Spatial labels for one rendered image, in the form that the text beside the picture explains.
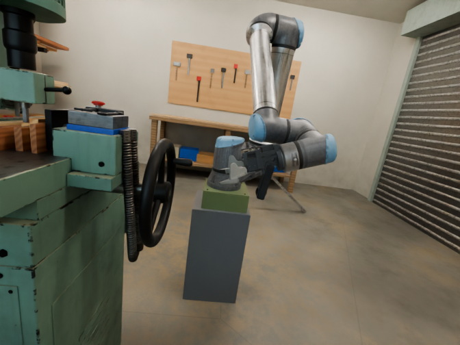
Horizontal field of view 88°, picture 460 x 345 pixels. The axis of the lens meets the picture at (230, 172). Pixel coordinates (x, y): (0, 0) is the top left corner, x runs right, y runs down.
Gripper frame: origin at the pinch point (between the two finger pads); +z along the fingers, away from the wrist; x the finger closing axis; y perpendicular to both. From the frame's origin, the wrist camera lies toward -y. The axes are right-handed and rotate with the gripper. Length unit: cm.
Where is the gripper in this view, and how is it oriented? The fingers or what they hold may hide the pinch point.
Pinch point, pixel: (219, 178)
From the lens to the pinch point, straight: 75.2
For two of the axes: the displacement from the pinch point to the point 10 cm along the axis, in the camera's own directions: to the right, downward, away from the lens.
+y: -2.1, -9.4, -2.6
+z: -9.8, 2.1, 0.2
